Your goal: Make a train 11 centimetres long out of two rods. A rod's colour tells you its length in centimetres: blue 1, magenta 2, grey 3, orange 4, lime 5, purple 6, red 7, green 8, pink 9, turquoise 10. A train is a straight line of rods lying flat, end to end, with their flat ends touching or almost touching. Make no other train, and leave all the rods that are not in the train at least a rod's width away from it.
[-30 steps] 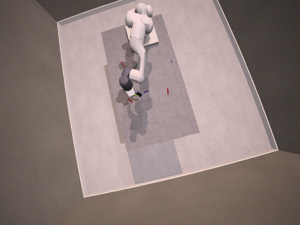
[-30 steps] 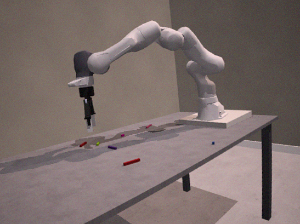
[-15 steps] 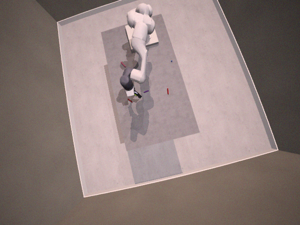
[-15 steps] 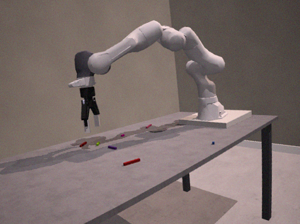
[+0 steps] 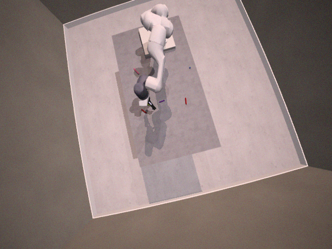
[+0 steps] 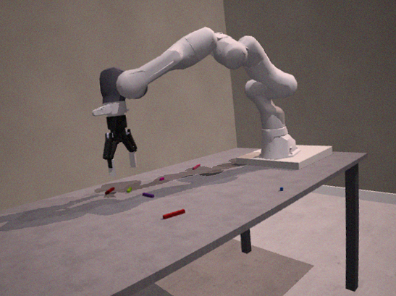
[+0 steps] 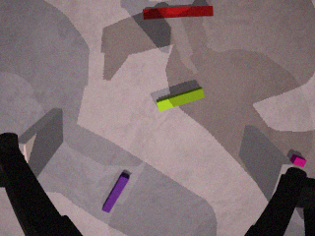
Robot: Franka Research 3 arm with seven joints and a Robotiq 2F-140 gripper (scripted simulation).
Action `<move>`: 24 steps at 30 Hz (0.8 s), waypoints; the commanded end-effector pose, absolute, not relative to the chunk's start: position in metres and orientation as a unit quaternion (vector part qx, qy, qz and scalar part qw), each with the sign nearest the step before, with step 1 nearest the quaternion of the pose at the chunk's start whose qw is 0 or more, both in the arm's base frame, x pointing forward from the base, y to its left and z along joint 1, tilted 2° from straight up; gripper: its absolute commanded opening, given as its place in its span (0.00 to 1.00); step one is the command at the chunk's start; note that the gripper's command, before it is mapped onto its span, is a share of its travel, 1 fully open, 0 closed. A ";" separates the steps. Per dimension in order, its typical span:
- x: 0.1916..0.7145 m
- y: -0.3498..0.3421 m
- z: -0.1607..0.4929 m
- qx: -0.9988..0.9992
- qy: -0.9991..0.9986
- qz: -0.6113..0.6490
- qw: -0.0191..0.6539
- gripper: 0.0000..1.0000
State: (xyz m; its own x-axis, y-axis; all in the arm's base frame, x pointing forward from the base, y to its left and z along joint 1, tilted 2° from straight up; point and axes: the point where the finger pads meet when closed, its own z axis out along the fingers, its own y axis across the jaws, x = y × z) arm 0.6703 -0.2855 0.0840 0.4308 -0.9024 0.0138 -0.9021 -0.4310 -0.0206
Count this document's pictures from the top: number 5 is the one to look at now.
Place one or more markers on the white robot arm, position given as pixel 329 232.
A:
pixel 154 20

